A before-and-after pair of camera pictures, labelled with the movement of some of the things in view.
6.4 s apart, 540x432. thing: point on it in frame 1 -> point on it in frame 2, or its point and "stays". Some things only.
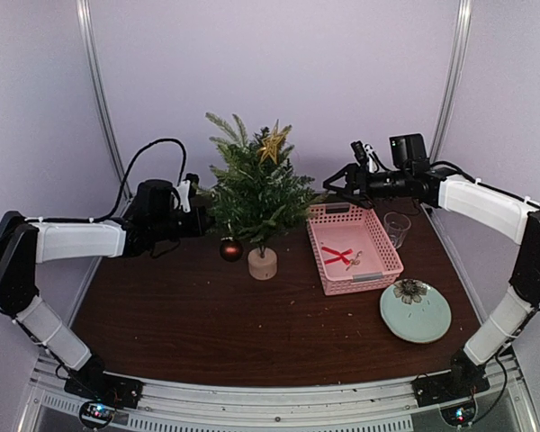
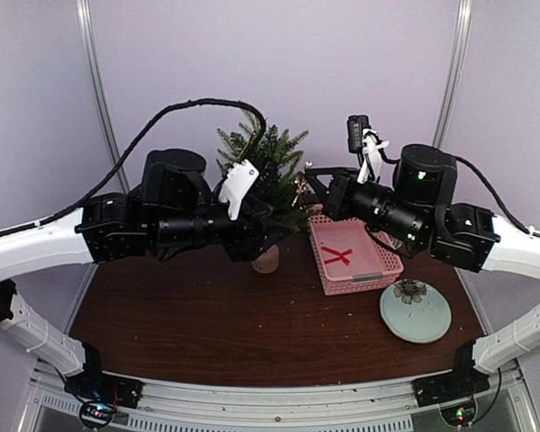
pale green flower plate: (416, 311) stays
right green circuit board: (459, 414) stays
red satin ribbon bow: (340, 255) stays
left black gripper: (198, 228) -> (247, 244)
